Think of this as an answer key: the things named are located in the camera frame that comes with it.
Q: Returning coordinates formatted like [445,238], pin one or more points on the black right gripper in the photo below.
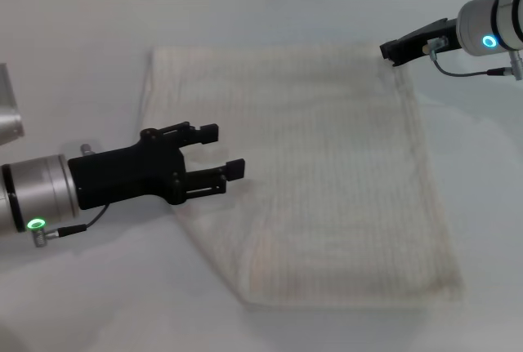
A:
[443,35]

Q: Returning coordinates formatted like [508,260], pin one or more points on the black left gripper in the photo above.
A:
[126,176]

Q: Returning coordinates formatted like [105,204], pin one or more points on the white ribbed towel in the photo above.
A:
[310,172]

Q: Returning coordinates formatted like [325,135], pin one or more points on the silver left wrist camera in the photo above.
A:
[9,111]

